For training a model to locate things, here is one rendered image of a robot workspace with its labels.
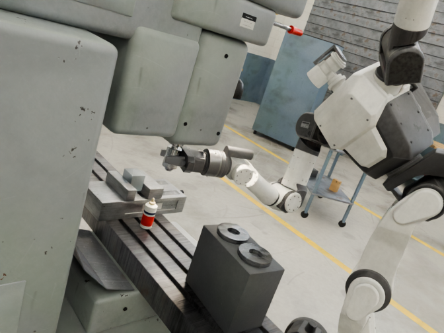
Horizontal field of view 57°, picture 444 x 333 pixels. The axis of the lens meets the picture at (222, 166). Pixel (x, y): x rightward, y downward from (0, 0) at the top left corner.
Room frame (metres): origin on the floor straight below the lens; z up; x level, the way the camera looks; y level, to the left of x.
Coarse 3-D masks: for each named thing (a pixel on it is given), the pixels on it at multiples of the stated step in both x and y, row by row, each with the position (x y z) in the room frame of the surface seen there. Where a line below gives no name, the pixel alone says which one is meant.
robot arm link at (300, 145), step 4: (300, 140) 1.48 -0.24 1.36; (304, 140) 1.50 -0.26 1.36; (308, 140) 1.48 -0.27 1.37; (300, 144) 1.48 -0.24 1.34; (304, 144) 1.47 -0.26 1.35; (308, 144) 1.48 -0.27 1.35; (312, 144) 1.49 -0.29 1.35; (316, 144) 1.50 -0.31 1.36; (296, 148) 1.48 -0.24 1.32; (300, 148) 1.47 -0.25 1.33; (304, 148) 1.46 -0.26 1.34; (308, 148) 1.46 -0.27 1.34; (312, 148) 1.47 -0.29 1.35; (316, 148) 1.50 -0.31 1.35; (308, 152) 1.45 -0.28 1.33; (312, 152) 1.46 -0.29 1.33; (316, 152) 1.47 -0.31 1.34; (316, 156) 1.47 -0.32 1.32
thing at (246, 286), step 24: (216, 240) 0.96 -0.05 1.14; (240, 240) 0.97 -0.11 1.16; (192, 264) 1.00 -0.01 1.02; (216, 264) 0.94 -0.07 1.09; (240, 264) 0.88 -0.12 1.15; (264, 264) 0.89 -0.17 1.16; (192, 288) 0.98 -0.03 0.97; (216, 288) 0.91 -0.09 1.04; (240, 288) 0.85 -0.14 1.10; (264, 288) 0.89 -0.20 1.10; (216, 312) 0.89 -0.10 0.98; (240, 312) 0.86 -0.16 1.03; (264, 312) 0.91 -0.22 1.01
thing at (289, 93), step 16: (288, 48) 7.32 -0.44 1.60; (304, 48) 7.22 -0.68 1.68; (320, 48) 7.11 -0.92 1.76; (288, 64) 7.28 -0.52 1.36; (304, 64) 7.18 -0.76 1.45; (272, 80) 7.35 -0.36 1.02; (288, 80) 7.24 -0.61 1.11; (304, 80) 7.14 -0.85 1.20; (272, 96) 7.31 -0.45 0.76; (288, 96) 7.20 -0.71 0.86; (304, 96) 7.10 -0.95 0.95; (320, 96) 7.29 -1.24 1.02; (272, 112) 7.27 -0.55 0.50; (288, 112) 7.16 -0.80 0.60; (304, 112) 7.06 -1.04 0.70; (256, 128) 7.35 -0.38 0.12; (272, 128) 7.23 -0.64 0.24; (288, 128) 7.12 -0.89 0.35; (288, 144) 7.08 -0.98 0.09
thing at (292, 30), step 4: (276, 24) 1.24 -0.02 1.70; (280, 24) 1.25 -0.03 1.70; (284, 24) 1.27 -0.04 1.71; (284, 28) 1.26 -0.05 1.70; (288, 28) 1.27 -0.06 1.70; (292, 28) 1.28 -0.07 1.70; (296, 28) 1.29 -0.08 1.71; (288, 32) 1.29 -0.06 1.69; (292, 32) 1.29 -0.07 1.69; (296, 32) 1.30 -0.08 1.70; (300, 32) 1.31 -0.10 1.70
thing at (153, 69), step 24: (120, 48) 0.94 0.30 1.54; (144, 48) 0.93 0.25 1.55; (168, 48) 0.98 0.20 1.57; (192, 48) 1.03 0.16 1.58; (120, 72) 0.93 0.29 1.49; (144, 72) 0.94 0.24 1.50; (168, 72) 0.99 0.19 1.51; (120, 96) 0.92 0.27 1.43; (144, 96) 0.96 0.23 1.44; (168, 96) 1.01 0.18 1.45; (120, 120) 0.92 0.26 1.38; (144, 120) 0.97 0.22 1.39; (168, 120) 1.02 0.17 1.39
